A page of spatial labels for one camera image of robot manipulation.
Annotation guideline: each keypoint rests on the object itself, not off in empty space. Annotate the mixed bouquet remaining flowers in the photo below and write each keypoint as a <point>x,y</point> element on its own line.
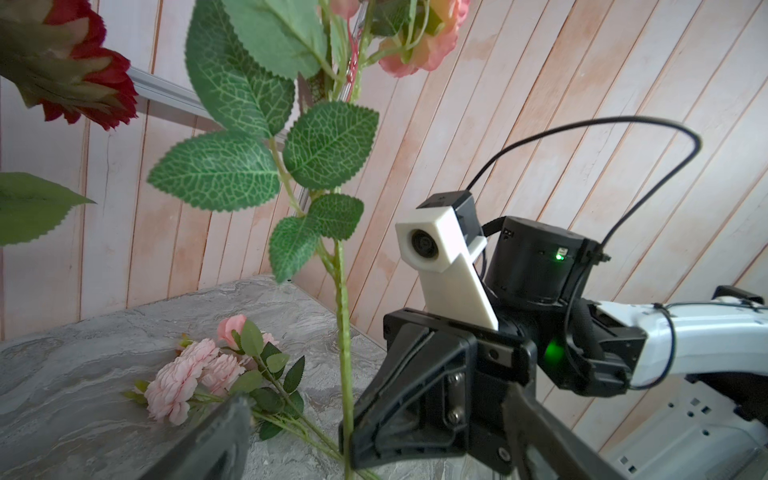
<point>53,52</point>

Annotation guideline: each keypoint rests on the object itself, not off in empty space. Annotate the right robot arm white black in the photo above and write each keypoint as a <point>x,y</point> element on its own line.
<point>504,301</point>

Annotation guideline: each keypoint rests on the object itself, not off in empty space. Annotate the small pink carnation stem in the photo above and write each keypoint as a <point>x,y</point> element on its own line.
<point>281,80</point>

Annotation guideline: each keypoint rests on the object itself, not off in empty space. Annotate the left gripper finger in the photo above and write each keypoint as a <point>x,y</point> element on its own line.
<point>215,449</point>

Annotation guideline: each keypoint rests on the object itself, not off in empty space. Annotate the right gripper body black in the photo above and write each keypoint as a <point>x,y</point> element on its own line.
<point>450,389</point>

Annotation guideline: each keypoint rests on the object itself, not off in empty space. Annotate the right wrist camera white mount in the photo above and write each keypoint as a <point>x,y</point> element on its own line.
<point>441,239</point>

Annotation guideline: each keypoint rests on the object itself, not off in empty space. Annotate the pink rose bud stem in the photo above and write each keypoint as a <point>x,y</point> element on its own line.
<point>272,384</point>

